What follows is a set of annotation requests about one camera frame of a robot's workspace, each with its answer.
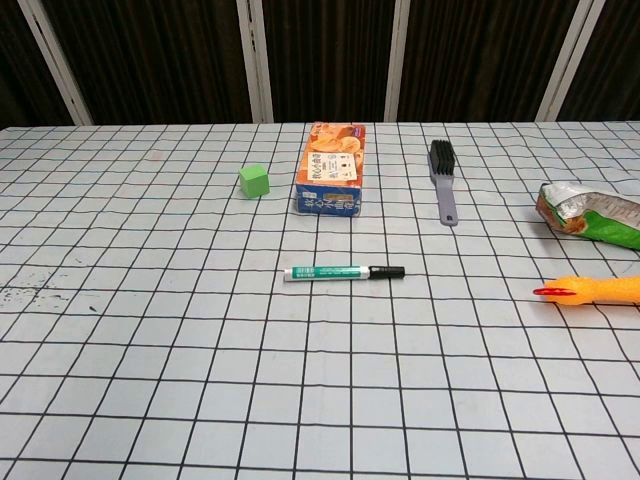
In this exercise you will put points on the white checked tablecloth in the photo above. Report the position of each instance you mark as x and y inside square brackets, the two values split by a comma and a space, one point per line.
[150, 350]

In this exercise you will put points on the orange biscuit box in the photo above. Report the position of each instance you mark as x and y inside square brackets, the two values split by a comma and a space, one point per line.
[330, 170]

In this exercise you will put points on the green cube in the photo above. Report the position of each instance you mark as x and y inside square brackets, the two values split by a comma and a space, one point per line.
[254, 181]

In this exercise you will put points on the green silver snack bag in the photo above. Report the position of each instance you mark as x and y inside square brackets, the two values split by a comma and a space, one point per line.
[590, 215]

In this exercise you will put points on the yellow rubber chicken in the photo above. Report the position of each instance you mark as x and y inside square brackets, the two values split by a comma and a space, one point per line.
[590, 290]

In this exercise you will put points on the green white marker pen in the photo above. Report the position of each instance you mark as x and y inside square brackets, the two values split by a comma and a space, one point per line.
[325, 273]

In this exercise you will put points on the grey brush black bristles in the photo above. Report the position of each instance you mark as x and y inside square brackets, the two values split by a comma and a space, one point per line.
[445, 175]

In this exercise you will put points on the white partition frame post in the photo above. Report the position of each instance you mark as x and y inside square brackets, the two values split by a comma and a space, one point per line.
[400, 60]
[570, 60]
[54, 60]
[256, 60]

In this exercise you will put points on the black marker cap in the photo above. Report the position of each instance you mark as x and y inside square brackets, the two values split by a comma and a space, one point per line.
[387, 272]

